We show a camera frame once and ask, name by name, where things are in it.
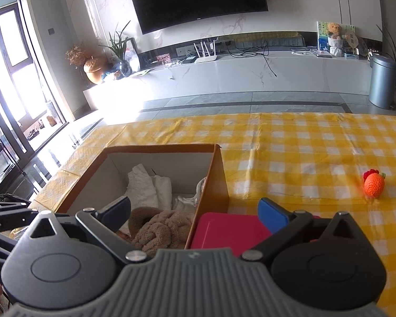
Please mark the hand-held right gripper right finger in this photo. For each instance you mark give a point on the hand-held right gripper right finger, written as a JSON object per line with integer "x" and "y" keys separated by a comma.
{"x": 275, "y": 216}

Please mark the painted picture board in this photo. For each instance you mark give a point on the painted picture board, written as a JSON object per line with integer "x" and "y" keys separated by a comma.
{"x": 321, "y": 36}

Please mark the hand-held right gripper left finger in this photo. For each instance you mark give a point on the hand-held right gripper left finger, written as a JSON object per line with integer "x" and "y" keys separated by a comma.
{"x": 118, "y": 211}

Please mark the orange crochet fruit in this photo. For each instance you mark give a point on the orange crochet fruit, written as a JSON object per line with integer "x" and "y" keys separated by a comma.
{"x": 373, "y": 185}

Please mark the round hand fan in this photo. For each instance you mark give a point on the round hand fan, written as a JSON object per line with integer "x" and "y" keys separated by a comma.
{"x": 352, "y": 39}

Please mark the silver flat device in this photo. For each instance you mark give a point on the silver flat device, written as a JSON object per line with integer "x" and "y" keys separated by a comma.
{"x": 323, "y": 54}

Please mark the brown teddy bear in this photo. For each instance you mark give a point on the brown teddy bear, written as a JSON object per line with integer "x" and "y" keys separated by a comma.
{"x": 335, "y": 29}

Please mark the pink photo card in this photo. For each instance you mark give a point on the pink photo card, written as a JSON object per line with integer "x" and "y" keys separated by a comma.
{"x": 164, "y": 59}

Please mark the black set-top box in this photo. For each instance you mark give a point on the black set-top box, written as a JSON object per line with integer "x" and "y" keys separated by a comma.
{"x": 190, "y": 59}

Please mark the white lace cloth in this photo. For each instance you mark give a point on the white lace cloth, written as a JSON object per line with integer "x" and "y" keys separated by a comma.
{"x": 145, "y": 188}

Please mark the glass balcony door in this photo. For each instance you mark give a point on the glass balcony door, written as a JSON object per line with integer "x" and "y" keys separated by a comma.
{"x": 13, "y": 39}

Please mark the white router with antennas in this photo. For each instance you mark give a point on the white router with antennas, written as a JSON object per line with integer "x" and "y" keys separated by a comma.
{"x": 206, "y": 58}

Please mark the white marble television cabinet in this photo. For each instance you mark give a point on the white marble television cabinet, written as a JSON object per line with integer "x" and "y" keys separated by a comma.
{"x": 217, "y": 76}

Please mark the black metal rack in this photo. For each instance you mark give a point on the black metal rack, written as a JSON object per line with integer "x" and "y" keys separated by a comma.
{"x": 3, "y": 165}

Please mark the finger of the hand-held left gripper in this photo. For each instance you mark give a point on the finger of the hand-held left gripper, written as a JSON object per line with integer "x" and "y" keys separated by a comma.
{"x": 10, "y": 216}

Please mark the paper booklet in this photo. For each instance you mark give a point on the paper booklet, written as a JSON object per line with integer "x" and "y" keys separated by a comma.
{"x": 140, "y": 73}

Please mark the cardboard box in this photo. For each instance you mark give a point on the cardboard box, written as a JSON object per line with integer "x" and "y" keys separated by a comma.
{"x": 214, "y": 185}

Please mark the silver round trash can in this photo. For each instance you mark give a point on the silver round trash can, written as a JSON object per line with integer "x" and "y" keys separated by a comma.
{"x": 382, "y": 82}

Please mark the brown knitted plush toy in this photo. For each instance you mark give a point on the brown knitted plush toy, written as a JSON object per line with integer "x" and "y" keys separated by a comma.
{"x": 158, "y": 231}

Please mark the orange acorn-shaped jar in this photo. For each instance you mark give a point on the orange acorn-shaped jar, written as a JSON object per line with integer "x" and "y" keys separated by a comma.
{"x": 94, "y": 71}

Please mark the yellow checked tablecloth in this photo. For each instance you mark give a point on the yellow checked tablecloth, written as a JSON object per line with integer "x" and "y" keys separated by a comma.
{"x": 300, "y": 145}

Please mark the green plant in glass vase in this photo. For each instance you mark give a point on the green plant in glass vase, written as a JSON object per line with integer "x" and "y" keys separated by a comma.
{"x": 125, "y": 67}

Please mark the red square box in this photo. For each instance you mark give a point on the red square box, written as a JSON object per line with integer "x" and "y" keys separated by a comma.
{"x": 227, "y": 231}

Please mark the dried flower bunch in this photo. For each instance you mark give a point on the dried flower bunch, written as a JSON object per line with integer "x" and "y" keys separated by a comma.
{"x": 76, "y": 54}

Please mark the dark wall switch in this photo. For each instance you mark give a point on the dark wall switch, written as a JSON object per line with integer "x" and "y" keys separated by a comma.
{"x": 51, "y": 31}

